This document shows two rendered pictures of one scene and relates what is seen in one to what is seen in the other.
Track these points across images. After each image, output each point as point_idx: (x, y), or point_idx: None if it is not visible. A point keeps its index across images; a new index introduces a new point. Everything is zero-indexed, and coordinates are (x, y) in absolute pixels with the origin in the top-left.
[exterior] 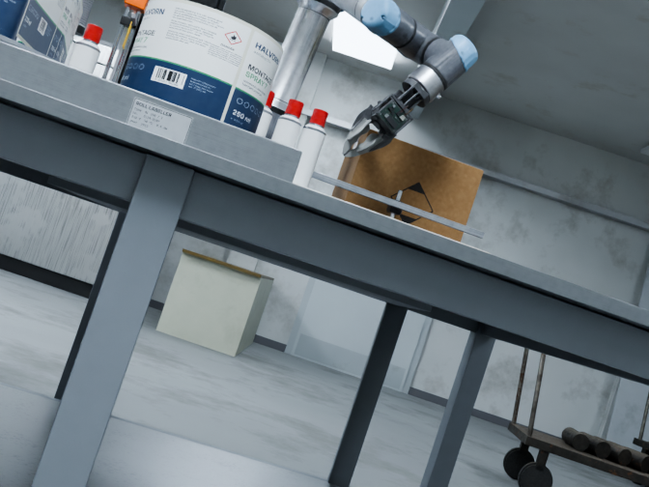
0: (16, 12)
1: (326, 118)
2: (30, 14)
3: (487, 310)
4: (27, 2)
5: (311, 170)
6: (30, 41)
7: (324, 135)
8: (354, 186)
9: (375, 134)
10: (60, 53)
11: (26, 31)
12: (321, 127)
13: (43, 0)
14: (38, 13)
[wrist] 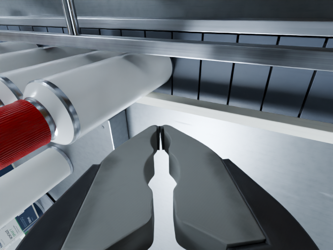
0: (32, 225)
1: (19, 151)
2: (27, 221)
3: None
4: (26, 228)
5: (138, 99)
6: (31, 209)
7: (81, 135)
8: (257, 64)
9: (194, 246)
10: (0, 173)
11: (32, 215)
12: (51, 139)
13: (13, 224)
14: (20, 219)
